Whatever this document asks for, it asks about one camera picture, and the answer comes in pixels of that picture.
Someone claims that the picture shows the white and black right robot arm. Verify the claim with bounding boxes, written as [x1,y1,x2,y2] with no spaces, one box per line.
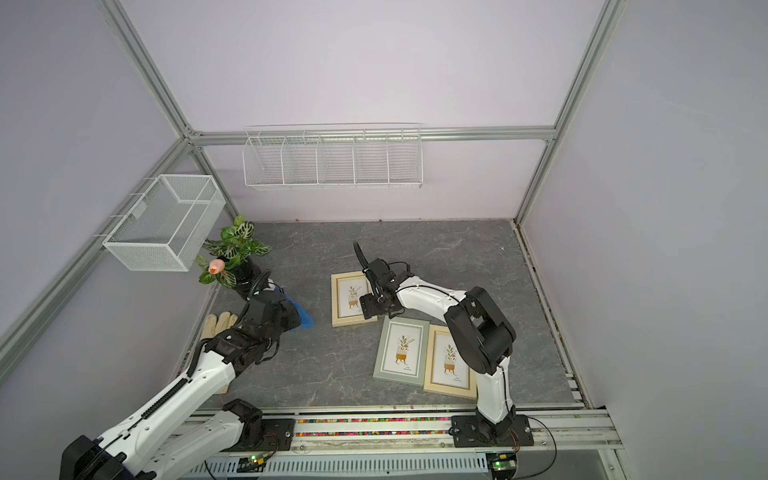
[355,249,516,445]

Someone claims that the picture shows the green-grey picture frame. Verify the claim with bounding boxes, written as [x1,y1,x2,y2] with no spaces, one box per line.
[373,317,430,386]

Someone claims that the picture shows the white vented cable duct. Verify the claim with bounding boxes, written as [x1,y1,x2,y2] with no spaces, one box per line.
[184,452,490,479]

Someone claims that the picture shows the electronics board green led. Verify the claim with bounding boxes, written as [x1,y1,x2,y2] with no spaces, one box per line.
[236,456,267,474]
[486,452,518,478]

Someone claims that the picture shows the light wood picture frame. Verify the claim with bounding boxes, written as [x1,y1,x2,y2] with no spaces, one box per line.
[424,325,477,400]

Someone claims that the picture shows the aluminium cage frame profiles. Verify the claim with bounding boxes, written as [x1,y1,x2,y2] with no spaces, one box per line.
[1,1,626,383]

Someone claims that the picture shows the green artificial plant pink flower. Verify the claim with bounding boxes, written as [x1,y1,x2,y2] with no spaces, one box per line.
[195,215,272,290]

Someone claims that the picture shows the blue microfibre cloth black trim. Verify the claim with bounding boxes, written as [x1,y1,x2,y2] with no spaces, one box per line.
[286,296,314,330]

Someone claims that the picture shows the white wire basket left wall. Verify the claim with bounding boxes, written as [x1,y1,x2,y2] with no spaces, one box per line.
[102,174,226,272]

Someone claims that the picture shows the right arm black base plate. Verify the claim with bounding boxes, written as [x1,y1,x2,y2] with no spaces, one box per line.
[448,413,534,448]

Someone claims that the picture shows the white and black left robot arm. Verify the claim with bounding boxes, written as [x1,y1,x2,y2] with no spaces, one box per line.
[59,284,312,479]

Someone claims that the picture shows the left electronics board green led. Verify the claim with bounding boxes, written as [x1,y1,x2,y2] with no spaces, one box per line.
[236,456,267,474]

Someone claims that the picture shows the aluminium mounting rail front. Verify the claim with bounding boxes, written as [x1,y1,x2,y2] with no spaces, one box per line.
[122,407,622,460]

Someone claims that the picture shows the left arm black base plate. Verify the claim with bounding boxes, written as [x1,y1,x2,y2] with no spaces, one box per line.
[228,418,296,452]

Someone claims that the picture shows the right electronics board green led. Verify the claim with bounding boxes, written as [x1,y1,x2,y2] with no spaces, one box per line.
[486,452,518,478]

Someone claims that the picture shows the long white wire shelf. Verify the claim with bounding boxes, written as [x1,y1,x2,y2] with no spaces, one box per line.
[241,123,424,189]

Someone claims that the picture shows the beige picture frame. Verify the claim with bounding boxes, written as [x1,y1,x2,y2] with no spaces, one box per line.
[331,271,377,327]

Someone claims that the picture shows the black glossy plant vase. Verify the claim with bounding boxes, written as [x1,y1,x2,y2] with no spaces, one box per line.
[231,257,268,301]

